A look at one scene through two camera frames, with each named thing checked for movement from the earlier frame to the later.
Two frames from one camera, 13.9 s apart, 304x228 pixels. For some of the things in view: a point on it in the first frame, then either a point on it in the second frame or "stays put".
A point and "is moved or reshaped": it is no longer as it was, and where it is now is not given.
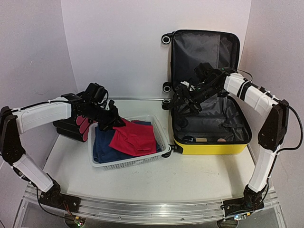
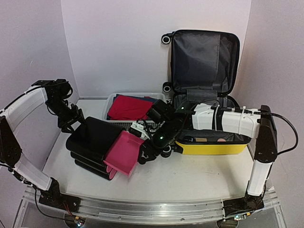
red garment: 134,138 -> 128,108
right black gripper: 182,94 -> 150,151
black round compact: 188,138 stays put
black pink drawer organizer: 76,128 is moved or reshaped
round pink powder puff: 221,140 stays put
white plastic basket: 120,164 is moved or reshaped
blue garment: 103,152 -> 145,98
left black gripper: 114,117 -> 77,115
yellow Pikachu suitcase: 222,126 stays put
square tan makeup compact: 201,139 stays put
